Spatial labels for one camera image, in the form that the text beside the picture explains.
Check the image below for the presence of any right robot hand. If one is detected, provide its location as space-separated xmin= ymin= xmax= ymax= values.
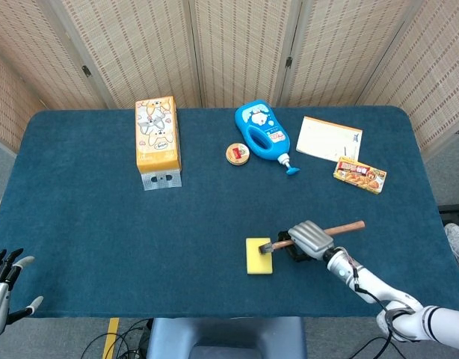
xmin=277 ymin=220 xmax=336 ymax=263

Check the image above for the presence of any wooden handled claw hammer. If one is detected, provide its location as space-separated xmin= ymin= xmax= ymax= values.
xmin=258 ymin=220 xmax=366 ymax=257

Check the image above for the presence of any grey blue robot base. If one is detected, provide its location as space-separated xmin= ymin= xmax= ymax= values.
xmin=146 ymin=316 xmax=308 ymax=359

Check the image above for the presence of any yellow sponge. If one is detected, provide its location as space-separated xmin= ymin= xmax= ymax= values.
xmin=245 ymin=237 xmax=274 ymax=276

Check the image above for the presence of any yellow curry box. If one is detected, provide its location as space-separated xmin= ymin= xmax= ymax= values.
xmin=333 ymin=156 xmax=388 ymax=196

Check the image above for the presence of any white notepad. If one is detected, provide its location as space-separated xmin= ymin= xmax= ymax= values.
xmin=295 ymin=116 xmax=364 ymax=163

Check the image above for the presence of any round orange tin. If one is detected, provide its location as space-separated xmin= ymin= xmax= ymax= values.
xmin=225 ymin=142 xmax=251 ymax=165

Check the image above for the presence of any blue pump bottle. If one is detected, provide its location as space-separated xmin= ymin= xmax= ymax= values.
xmin=234 ymin=99 xmax=301 ymax=177

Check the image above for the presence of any yellow floor tape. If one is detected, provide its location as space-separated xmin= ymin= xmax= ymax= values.
xmin=102 ymin=317 xmax=120 ymax=359

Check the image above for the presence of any grey sneaker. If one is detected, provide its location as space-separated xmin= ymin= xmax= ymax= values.
xmin=443 ymin=223 xmax=459 ymax=271

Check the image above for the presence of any black equipment box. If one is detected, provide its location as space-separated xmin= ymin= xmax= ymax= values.
xmin=437 ymin=203 xmax=459 ymax=227

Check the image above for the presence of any blue table cloth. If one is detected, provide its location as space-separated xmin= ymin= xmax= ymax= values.
xmin=0 ymin=105 xmax=459 ymax=319

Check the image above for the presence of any orange cartoon tissue pack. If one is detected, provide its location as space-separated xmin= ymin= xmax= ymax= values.
xmin=135 ymin=96 xmax=183 ymax=191

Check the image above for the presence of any woven folding screen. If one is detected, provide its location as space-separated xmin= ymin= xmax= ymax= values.
xmin=0 ymin=0 xmax=459 ymax=154

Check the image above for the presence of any black floor cable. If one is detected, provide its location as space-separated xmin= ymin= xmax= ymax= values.
xmin=81 ymin=318 xmax=154 ymax=359

